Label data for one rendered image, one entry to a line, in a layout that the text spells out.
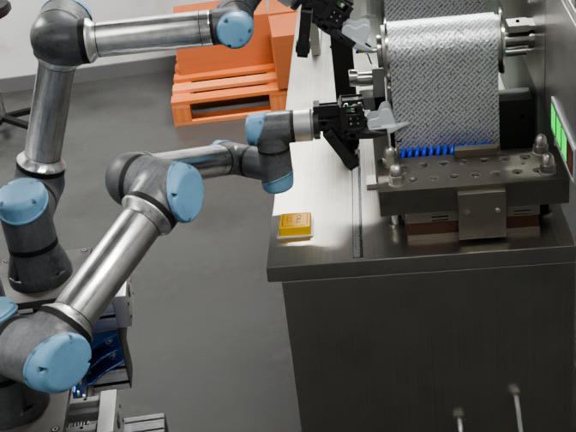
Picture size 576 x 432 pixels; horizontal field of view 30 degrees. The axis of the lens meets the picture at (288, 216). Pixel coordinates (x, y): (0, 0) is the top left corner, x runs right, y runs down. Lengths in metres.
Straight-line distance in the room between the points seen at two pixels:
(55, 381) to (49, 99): 0.78
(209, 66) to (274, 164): 3.24
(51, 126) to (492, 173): 1.01
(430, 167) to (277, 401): 1.25
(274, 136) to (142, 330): 1.56
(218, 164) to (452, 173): 0.53
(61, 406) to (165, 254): 2.15
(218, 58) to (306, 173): 3.00
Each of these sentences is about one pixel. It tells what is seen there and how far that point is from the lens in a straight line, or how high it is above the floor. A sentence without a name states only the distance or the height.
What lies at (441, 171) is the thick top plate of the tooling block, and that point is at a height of 1.03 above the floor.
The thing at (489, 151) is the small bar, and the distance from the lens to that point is 2.43.
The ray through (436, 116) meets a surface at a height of 1.11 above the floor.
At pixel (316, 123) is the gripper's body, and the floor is 1.13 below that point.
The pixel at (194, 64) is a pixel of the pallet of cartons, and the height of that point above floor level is 0.18.
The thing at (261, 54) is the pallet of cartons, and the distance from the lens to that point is 5.66.
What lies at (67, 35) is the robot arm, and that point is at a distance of 2.32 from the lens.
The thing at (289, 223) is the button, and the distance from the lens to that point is 2.43.
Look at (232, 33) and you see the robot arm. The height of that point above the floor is 1.38.
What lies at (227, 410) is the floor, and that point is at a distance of 3.40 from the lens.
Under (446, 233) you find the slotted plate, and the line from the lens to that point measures 2.37.
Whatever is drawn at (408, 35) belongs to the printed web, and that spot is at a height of 1.30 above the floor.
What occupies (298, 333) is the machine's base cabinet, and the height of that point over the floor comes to 0.72.
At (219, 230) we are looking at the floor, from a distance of 4.38.
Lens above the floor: 2.09
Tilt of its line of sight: 28 degrees down
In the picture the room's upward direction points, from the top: 7 degrees counter-clockwise
